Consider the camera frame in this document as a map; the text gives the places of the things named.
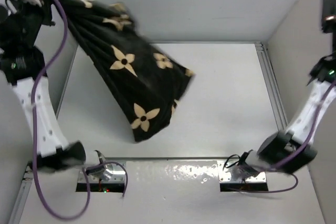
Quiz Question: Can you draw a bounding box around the black floral pillowcase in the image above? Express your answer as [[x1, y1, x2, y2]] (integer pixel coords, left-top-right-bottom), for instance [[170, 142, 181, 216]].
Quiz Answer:
[[41, 0, 195, 142]]

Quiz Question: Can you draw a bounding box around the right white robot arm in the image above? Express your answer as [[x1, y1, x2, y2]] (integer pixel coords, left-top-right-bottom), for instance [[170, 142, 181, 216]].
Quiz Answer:
[[231, 42, 335, 180]]

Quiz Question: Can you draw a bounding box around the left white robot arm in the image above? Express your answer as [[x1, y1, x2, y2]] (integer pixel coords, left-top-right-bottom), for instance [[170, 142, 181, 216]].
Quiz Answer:
[[1, 0, 87, 173]]

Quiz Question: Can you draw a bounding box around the white front cover board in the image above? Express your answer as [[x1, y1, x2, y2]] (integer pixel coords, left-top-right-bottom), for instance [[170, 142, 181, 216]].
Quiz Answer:
[[18, 159, 326, 224]]

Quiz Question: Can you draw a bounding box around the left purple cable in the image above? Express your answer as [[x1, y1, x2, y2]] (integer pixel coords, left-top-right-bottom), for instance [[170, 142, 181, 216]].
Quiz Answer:
[[15, 0, 129, 220]]

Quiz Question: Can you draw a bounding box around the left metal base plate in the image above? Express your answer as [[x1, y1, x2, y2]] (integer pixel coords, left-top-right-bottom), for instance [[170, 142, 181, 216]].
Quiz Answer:
[[78, 162, 126, 183]]

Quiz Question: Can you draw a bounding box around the metal base plate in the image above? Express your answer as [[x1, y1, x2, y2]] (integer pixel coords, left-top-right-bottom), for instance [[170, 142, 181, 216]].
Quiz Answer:
[[78, 162, 126, 183], [217, 159, 267, 184]]

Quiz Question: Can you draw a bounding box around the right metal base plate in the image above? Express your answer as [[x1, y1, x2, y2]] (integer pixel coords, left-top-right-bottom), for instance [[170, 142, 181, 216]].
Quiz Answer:
[[217, 159, 267, 184]]

